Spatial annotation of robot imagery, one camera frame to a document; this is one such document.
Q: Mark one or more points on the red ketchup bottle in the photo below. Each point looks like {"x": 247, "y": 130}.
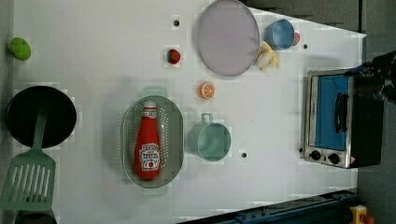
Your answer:
{"x": 147, "y": 150}

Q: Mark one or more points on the toaster oven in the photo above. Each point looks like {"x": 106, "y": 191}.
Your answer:
{"x": 343, "y": 128}

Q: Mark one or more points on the green slotted spatula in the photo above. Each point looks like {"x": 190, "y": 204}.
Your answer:
{"x": 30, "y": 177}

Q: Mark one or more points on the yellow red clamp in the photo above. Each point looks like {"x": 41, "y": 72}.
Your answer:
{"x": 360, "y": 215}

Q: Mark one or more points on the strawberry toy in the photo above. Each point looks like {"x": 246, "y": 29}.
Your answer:
{"x": 173, "y": 56}

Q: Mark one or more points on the green mug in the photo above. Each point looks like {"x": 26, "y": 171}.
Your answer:
{"x": 209, "y": 140}

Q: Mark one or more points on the blue metal frame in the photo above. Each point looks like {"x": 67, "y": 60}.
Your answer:
{"x": 329, "y": 208}

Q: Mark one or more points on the peeled banana toy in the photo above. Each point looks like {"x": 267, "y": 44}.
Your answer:
{"x": 267, "y": 57}

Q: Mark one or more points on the red fruit toy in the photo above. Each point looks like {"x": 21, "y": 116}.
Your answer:
{"x": 297, "y": 39}

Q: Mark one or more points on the black cylinder cup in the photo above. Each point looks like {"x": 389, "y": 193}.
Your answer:
{"x": 35, "y": 217}

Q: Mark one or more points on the grey round plate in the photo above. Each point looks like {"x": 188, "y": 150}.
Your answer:
{"x": 228, "y": 38}

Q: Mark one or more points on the blue bowl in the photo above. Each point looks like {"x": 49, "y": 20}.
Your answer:
{"x": 279, "y": 35}

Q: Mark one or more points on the orange slice toy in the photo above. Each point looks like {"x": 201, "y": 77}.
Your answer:
{"x": 207, "y": 90}

